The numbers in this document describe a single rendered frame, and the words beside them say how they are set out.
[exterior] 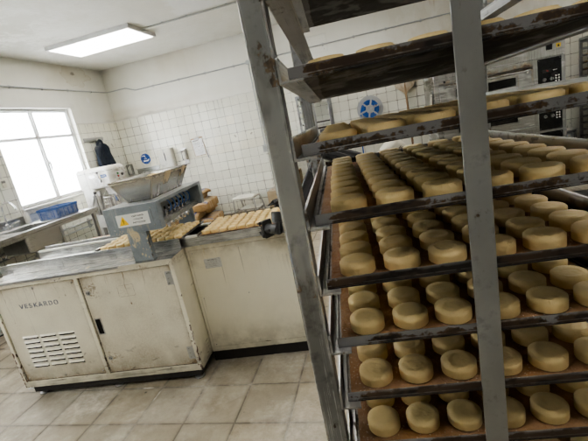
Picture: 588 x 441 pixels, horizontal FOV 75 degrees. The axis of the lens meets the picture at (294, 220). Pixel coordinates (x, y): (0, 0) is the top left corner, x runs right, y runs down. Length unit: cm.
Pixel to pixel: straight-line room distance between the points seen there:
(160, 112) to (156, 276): 524
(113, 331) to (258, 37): 242
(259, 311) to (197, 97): 511
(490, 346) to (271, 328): 207
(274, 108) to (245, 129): 631
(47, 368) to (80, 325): 45
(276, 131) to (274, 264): 193
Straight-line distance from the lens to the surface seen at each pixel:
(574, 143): 75
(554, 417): 72
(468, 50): 49
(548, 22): 53
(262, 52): 47
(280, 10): 53
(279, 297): 245
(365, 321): 57
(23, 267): 309
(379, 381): 62
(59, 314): 288
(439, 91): 548
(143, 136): 760
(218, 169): 702
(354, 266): 53
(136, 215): 233
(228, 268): 244
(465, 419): 69
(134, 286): 251
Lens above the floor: 144
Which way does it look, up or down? 14 degrees down
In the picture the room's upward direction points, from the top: 11 degrees counter-clockwise
